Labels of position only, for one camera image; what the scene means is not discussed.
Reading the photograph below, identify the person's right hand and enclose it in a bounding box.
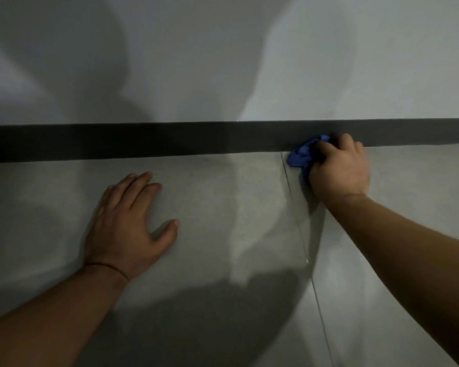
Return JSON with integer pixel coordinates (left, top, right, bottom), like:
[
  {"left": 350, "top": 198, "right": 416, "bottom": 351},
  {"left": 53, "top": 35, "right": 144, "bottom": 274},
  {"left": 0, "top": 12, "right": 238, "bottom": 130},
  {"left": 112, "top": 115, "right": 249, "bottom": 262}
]
[{"left": 308, "top": 133, "right": 371, "bottom": 205}]

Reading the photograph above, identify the person's left hand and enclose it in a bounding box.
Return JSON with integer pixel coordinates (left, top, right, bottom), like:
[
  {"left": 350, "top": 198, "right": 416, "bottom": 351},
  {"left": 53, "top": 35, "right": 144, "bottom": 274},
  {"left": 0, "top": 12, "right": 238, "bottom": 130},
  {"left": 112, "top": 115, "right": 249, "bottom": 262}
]
[{"left": 83, "top": 171, "right": 180, "bottom": 282}]

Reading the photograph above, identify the blue cleaning cloth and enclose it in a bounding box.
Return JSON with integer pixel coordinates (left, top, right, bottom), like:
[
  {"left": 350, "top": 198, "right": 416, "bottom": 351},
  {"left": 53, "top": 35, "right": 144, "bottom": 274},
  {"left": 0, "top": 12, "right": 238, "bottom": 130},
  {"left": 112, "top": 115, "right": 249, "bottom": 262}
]
[{"left": 286, "top": 134, "right": 332, "bottom": 188}]

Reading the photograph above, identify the person's right forearm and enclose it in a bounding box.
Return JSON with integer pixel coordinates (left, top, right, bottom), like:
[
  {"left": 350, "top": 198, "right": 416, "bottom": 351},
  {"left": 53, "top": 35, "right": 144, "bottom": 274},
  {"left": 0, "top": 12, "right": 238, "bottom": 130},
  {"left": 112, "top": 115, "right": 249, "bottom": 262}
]
[{"left": 323, "top": 194, "right": 459, "bottom": 367}]

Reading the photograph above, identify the person's left forearm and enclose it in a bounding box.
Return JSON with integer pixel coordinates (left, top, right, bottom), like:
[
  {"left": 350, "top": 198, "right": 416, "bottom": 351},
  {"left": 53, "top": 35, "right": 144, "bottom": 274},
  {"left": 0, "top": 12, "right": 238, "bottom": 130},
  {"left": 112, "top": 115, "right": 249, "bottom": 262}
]
[{"left": 0, "top": 265, "right": 129, "bottom": 367}]

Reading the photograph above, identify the dark grey baseboard strip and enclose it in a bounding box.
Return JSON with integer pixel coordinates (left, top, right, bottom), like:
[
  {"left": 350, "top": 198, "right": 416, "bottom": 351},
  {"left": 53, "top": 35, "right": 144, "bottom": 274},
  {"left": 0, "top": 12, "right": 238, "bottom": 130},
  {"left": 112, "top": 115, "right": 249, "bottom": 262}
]
[{"left": 0, "top": 118, "right": 459, "bottom": 165}]

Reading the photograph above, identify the thin black wrist band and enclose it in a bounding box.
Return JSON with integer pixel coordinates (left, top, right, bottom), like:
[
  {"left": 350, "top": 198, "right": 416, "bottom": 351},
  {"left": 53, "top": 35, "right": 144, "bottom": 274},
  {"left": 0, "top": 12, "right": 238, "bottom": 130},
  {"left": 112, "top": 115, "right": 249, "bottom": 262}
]
[{"left": 84, "top": 262, "right": 130, "bottom": 283}]

